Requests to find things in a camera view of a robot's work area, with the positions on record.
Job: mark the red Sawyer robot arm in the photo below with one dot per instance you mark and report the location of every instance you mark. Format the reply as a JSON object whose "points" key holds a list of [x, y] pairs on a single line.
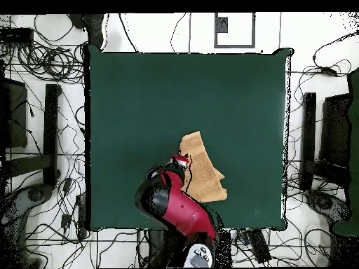
{"points": [[182, 207]]}

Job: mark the grey caster base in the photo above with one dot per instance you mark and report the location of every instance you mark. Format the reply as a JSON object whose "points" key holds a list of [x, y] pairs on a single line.
{"points": [[325, 203], [16, 207]]}

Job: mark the black electronics box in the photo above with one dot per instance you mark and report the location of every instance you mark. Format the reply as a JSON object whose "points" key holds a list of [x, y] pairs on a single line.
{"points": [[16, 36]]}

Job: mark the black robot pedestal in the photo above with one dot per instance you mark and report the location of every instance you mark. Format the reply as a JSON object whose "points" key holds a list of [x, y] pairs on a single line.
{"points": [[157, 246]]}

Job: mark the black square case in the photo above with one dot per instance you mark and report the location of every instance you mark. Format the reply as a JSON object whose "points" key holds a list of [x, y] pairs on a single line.
{"points": [[16, 117], [333, 131]]}

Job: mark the person's black shoe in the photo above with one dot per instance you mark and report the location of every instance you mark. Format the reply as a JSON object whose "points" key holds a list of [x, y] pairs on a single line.
{"points": [[76, 20], [94, 29]]}

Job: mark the dark green table cloth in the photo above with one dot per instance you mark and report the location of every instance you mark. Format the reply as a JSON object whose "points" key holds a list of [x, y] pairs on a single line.
{"points": [[168, 98]]}

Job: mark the black T-shaped stand base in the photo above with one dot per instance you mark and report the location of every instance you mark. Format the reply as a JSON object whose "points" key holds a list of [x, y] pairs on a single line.
{"points": [[51, 126], [308, 126]]}

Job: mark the tan terry towel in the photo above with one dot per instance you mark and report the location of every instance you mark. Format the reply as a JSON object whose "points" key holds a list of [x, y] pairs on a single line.
{"points": [[204, 173]]}

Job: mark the black power strip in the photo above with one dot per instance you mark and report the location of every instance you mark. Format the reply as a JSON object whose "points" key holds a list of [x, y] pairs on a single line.
{"points": [[81, 215]]}

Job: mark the black power adapter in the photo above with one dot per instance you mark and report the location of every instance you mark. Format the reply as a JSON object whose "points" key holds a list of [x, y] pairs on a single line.
{"points": [[67, 185], [66, 220], [328, 71]]}

